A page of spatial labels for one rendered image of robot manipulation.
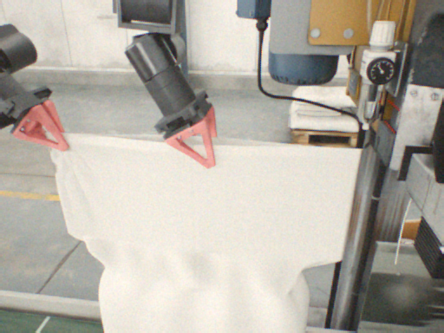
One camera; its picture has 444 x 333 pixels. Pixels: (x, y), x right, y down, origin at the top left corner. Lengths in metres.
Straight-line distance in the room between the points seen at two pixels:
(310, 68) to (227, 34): 4.83
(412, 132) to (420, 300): 0.56
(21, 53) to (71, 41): 5.70
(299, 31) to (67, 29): 5.82
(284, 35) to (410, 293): 0.68
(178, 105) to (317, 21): 0.32
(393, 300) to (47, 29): 6.20
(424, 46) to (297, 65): 0.27
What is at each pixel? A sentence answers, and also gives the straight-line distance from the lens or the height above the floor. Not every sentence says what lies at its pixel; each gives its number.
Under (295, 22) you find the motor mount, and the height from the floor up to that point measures 1.21.
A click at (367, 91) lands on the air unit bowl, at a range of 0.56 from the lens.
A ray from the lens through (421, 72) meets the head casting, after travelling 0.57.
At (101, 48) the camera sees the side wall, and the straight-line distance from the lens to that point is 6.17.
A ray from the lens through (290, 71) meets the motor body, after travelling 0.76.
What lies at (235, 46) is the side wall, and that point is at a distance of 5.56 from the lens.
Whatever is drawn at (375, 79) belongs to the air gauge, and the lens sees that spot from 0.54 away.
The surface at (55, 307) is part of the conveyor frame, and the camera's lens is 1.27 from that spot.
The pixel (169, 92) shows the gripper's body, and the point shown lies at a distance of 0.50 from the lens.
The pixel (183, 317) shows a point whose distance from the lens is 0.66.
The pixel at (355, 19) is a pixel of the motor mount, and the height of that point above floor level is 1.22.
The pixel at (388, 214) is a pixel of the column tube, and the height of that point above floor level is 0.75.
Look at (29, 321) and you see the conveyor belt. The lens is 1.28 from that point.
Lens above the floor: 1.24
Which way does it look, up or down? 25 degrees down
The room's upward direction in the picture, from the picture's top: straight up
